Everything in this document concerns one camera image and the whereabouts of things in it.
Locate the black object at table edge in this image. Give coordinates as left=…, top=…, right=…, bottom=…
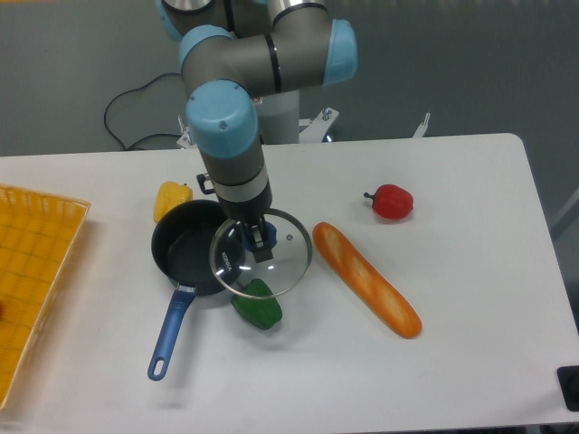
left=556, top=365, right=579, bottom=412

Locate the orange toy baguette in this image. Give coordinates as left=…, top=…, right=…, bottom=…
left=312, top=222, right=422, bottom=339

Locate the red toy bell pepper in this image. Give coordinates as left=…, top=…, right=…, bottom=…
left=364, top=184, right=414, bottom=221

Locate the black cable on floor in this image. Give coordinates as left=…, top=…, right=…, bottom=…
left=103, top=72, right=186, bottom=151

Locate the yellow toy bell pepper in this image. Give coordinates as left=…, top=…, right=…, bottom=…
left=153, top=181, right=194, bottom=223

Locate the dark pot with blue handle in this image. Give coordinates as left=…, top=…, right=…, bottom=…
left=147, top=200, right=227, bottom=381

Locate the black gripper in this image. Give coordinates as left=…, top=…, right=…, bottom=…
left=196, top=173, right=273, bottom=263

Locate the glass lid with blue knob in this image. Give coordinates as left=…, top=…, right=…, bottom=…
left=210, top=209, right=313, bottom=298

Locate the green toy bell pepper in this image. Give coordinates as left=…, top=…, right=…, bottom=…
left=231, top=278, right=283, bottom=330

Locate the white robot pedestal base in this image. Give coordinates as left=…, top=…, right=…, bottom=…
left=176, top=90, right=432, bottom=149

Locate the yellow plastic basket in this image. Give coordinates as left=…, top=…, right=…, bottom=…
left=1, top=184, right=90, bottom=408

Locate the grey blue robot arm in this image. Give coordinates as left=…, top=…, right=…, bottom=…
left=156, top=1, right=358, bottom=261

